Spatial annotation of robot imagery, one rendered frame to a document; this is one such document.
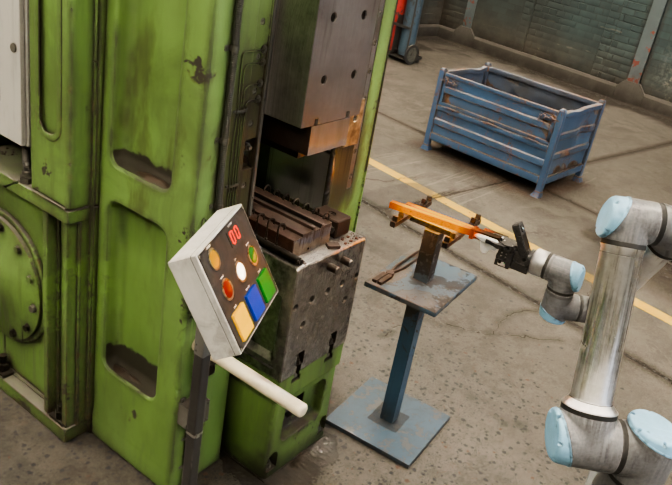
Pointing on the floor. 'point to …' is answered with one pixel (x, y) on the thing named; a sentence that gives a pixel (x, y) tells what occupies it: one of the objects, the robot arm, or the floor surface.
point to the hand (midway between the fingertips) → (479, 233)
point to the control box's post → (196, 409)
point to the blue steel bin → (514, 123)
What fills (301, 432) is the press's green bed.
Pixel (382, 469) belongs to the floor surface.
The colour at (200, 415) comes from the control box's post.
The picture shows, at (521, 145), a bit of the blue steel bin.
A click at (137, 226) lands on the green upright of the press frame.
